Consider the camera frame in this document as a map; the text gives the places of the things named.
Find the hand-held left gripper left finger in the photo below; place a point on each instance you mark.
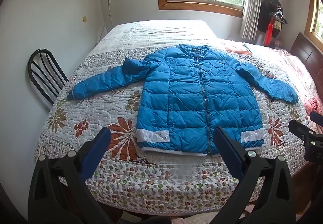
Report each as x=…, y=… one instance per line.
x=97, y=149

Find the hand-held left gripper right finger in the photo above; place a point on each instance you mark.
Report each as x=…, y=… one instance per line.
x=227, y=153

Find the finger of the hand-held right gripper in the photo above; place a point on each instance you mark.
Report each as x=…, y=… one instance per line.
x=301, y=130
x=317, y=118

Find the blue puffer jacket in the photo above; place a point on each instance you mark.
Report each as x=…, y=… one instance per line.
x=186, y=87

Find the floral quilted bedspread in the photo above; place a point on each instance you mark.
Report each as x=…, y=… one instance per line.
x=113, y=105

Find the pink floral bedding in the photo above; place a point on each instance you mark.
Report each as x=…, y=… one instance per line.
x=297, y=67

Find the wooden bed headboard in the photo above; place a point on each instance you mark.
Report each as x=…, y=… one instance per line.
x=307, y=54

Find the red hanging tassel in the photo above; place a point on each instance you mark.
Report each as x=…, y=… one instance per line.
x=269, y=32

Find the small wooden framed window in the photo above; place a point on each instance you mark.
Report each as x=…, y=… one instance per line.
x=311, y=12

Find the black metal chair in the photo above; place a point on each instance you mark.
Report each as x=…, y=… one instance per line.
x=41, y=50

